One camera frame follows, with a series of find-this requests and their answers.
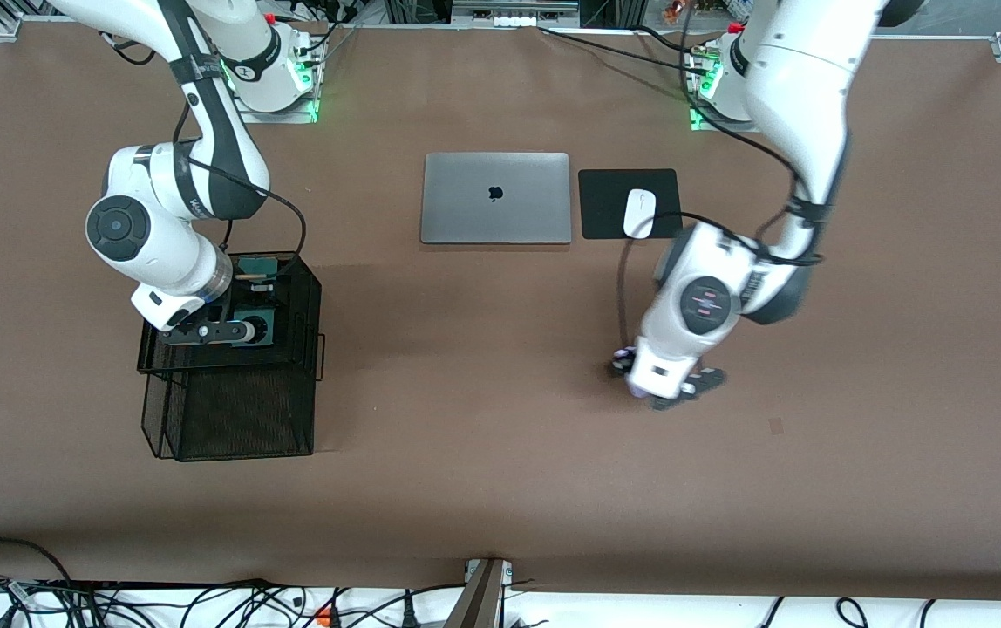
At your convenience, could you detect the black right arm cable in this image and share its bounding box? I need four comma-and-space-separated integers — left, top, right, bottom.
99, 31, 307, 280

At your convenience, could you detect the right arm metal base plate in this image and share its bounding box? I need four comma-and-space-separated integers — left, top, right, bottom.
228, 87, 320, 125

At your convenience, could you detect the black cable on table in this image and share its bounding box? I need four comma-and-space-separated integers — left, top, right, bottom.
538, 26, 711, 75

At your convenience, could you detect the white computer mouse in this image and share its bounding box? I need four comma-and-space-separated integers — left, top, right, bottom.
623, 188, 657, 240

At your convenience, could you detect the lavender flip phone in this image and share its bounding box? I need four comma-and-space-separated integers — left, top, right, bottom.
610, 346, 648, 400

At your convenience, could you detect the black mesh two-tier tray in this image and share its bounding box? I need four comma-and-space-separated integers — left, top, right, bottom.
136, 251, 327, 463

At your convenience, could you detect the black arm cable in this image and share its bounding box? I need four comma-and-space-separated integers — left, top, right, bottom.
99, 31, 307, 280
619, 0, 824, 350

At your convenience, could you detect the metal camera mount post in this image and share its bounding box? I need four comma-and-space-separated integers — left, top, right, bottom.
444, 556, 514, 628

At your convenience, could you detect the thick black cable loop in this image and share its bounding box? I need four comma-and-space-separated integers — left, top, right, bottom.
0, 537, 74, 585

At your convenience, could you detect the silver closed laptop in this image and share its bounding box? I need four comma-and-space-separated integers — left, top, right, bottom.
420, 152, 573, 246

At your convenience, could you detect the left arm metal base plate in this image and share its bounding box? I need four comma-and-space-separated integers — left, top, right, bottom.
691, 100, 763, 133

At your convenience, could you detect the black mouse pad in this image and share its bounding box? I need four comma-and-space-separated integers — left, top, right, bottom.
577, 168, 685, 241

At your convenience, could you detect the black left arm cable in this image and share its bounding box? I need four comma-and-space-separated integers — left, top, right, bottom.
619, 0, 824, 350

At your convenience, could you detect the white power strip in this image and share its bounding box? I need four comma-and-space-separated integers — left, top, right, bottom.
453, 0, 580, 27

